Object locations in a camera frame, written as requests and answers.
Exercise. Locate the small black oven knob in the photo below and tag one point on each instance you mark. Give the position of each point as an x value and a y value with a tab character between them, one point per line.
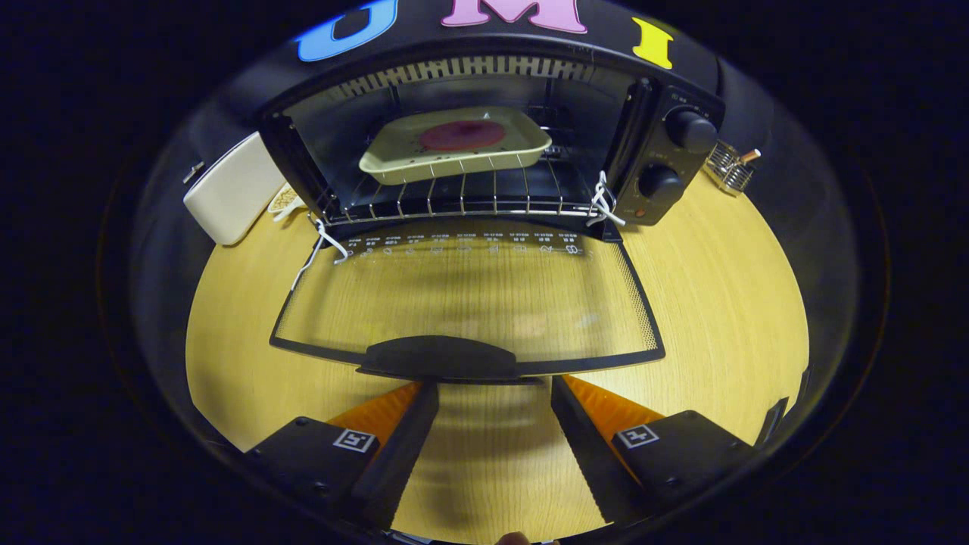
661	183

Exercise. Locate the large black oven knob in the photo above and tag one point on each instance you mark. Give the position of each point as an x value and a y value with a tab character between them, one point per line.
691	131

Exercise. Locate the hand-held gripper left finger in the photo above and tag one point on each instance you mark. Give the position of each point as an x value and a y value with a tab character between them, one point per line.
397	454

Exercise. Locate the silver clip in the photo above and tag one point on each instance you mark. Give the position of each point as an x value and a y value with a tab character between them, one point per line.
193	172

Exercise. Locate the glass toaster oven door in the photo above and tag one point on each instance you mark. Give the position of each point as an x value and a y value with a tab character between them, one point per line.
439	357

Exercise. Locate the wooden stick in holder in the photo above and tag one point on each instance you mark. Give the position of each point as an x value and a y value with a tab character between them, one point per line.
749	156

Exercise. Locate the cream square plate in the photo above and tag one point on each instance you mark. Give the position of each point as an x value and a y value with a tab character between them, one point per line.
394	163

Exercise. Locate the dark object beside table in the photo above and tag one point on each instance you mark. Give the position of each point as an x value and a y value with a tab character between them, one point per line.
772	420

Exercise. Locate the black toaster oven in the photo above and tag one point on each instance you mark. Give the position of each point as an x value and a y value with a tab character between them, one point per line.
658	102

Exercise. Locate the white toaster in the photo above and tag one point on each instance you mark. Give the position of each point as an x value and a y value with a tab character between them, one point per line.
235	189

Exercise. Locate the metal oven rack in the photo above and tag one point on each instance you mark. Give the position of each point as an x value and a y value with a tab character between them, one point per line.
462	198

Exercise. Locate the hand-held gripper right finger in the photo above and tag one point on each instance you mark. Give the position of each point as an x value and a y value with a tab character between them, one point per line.
590	454

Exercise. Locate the pink ham slice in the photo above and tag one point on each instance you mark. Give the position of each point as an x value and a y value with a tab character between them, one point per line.
462	135

